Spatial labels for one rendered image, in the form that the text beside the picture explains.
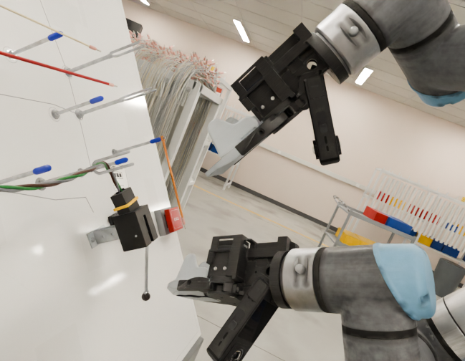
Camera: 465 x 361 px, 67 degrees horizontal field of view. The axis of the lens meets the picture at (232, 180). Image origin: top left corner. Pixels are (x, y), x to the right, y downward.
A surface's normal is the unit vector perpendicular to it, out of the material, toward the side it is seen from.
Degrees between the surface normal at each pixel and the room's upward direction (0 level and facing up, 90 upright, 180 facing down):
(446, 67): 131
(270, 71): 97
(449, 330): 88
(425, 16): 113
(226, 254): 71
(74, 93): 53
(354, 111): 90
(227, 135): 83
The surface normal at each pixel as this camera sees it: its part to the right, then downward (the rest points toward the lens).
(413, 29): -0.27, 0.76
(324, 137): -0.20, 0.22
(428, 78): -0.76, 0.64
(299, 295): -0.53, 0.21
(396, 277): -0.55, -0.33
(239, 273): 0.81, -0.15
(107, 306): 0.94, -0.23
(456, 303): -0.73, -0.65
